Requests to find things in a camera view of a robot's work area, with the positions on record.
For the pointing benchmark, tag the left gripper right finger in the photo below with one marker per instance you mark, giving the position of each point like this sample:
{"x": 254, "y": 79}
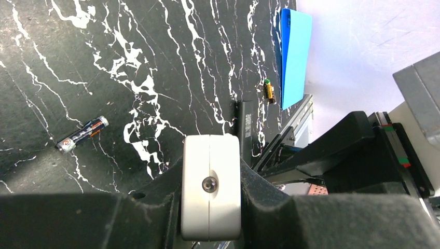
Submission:
{"x": 273, "y": 219}

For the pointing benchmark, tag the black remote control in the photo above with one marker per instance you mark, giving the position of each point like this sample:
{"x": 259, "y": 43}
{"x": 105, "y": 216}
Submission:
{"x": 244, "y": 129}

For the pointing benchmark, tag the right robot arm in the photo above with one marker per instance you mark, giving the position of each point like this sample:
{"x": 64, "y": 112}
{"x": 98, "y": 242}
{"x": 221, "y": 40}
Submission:
{"x": 395, "y": 152}

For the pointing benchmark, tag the aluminium rail frame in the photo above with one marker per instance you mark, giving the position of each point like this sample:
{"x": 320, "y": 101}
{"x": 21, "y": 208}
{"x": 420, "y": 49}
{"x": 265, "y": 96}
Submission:
{"x": 299, "y": 129}

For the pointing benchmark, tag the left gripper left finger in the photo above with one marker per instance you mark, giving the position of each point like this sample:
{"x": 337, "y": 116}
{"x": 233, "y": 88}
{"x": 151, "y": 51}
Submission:
{"x": 146, "y": 218}

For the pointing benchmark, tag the dark battery near centre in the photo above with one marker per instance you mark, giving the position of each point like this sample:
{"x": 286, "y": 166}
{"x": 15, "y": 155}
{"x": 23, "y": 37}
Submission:
{"x": 90, "y": 129}

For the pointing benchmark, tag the white remote control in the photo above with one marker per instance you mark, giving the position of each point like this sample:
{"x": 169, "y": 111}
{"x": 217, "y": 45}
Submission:
{"x": 211, "y": 188}

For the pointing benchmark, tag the orange black battery right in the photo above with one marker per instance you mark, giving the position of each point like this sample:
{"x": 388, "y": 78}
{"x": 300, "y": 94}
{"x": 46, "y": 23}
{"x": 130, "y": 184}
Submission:
{"x": 270, "y": 91}

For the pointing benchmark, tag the blue sheet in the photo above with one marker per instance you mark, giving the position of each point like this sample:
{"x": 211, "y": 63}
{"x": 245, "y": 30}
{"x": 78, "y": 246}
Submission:
{"x": 296, "y": 29}

